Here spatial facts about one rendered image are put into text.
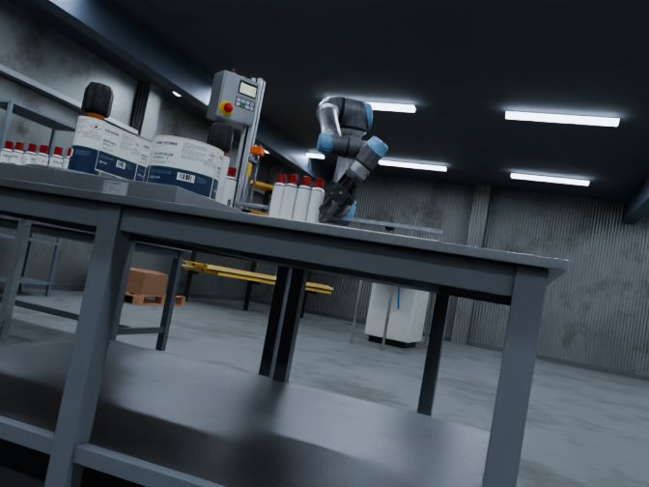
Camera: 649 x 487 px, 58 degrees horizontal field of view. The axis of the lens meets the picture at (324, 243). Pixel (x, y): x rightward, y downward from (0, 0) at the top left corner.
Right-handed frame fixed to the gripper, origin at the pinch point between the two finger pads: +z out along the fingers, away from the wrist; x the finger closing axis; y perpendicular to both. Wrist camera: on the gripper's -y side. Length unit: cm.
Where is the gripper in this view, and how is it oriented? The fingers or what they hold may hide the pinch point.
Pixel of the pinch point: (322, 219)
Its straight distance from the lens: 214.4
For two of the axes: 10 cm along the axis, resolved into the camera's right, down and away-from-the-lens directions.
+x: 7.3, 6.2, -3.1
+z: -6.2, 7.8, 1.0
